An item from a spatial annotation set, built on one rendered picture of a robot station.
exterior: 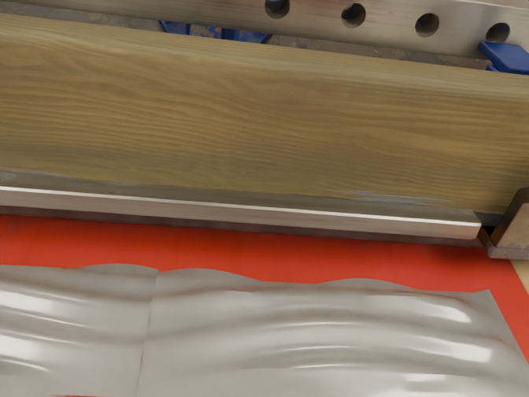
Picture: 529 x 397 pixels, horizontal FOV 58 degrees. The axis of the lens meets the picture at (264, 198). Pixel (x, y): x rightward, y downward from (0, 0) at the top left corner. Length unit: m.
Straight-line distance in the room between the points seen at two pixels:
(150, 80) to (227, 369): 0.12
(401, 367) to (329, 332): 0.03
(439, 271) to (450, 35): 0.26
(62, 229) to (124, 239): 0.03
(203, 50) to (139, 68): 0.03
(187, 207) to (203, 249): 0.04
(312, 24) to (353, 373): 0.31
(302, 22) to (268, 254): 0.25
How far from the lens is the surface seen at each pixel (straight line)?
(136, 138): 0.22
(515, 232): 0.27
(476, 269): 0.30
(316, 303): 0.24
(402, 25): 0.47
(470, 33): 0.49
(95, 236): 0.27
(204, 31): 0.71
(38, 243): 0.27
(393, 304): 0.25
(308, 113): 0.21
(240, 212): 0.22
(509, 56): 0.48
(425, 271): 0.28
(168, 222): 0.26
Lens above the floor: 1.48
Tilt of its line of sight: 70 degrees down
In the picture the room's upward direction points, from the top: 23 degrees clockwise
